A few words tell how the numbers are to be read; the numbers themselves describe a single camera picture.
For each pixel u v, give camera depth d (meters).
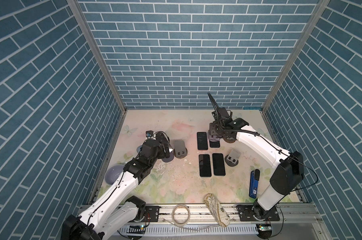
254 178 0.82
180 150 0.93
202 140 1.02
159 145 0.61
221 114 0.64
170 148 0.92
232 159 0.89
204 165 0.96
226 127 0.60
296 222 0.76
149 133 0.69
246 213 0.74
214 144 0.97
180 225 0.70
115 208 0.47
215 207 0.73
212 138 0.87
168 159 0.94
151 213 0.74
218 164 0.92
